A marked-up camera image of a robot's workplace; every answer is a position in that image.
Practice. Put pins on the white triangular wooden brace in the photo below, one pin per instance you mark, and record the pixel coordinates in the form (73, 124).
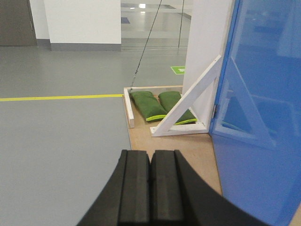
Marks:
(167, 126)

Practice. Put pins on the blue door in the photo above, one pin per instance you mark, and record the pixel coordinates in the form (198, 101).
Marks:
(257, 127)

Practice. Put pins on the green sandbag pair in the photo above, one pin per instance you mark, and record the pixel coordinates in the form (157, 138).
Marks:
(169, 99)
(148, 105)

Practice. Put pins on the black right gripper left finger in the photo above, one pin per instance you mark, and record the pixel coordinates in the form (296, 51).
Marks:
(125, 199)

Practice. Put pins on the green sandbag left pair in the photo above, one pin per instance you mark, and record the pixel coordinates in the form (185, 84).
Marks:
(148, 105)

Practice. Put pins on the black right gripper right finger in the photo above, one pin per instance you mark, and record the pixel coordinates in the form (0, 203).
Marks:
(180, 197)

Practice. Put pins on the grey door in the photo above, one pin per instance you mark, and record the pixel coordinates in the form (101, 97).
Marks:
(16, 23)

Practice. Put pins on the green floor sticker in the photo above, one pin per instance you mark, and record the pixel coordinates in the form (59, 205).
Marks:
(178, 70)

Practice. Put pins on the green sandbag right pair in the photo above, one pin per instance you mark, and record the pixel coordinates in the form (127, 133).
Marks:
(169, 99)

